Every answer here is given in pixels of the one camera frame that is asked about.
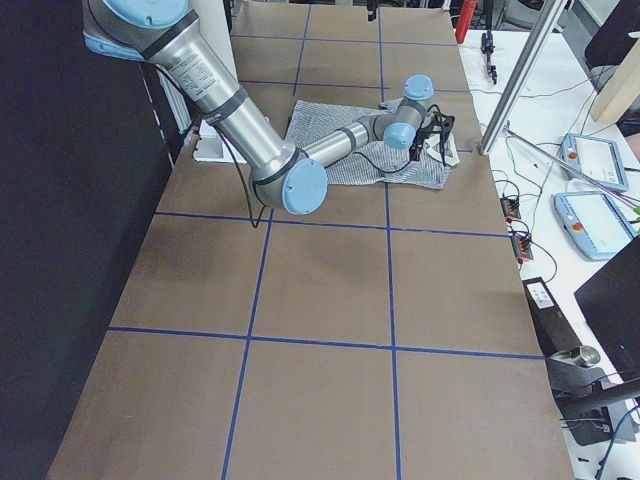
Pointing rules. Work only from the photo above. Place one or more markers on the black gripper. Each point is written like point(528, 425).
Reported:
point(419, 141)

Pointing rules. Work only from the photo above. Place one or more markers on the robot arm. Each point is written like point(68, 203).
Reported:
point(183, 39)

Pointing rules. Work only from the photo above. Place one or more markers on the black tripod stick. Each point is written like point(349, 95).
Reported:
point(487, 41)

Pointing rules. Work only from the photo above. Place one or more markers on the orange connector block far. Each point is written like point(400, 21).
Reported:
point(510, 208)

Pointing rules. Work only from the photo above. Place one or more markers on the orange connector block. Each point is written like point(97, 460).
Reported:
point(522, 249)
point(510, 208)

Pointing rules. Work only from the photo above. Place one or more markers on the red cylinder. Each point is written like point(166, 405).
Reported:
point(467, 10)

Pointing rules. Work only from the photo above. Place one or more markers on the orange connector block near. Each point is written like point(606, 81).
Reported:
point(522, 249)

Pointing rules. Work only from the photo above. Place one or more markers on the far teach pendant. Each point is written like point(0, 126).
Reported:
point(596, 157)

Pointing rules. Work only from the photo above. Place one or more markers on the teach pendant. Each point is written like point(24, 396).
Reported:
point(596, 157)
point(594, 223)

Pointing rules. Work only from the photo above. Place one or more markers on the near teach pendant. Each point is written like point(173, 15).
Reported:
point(594, 223)

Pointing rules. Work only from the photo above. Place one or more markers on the seated person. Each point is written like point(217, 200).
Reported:
point(629, 126)

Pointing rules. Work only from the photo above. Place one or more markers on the reacher grabber tool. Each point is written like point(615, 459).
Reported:
point(617, 195)

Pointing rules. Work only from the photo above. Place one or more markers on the black box with label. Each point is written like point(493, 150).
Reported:
point(553, 330)

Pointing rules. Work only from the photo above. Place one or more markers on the black monitor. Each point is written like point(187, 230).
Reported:
point(609, 302)

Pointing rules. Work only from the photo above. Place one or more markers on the aluminium frame post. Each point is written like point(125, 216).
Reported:
point(536, 40)

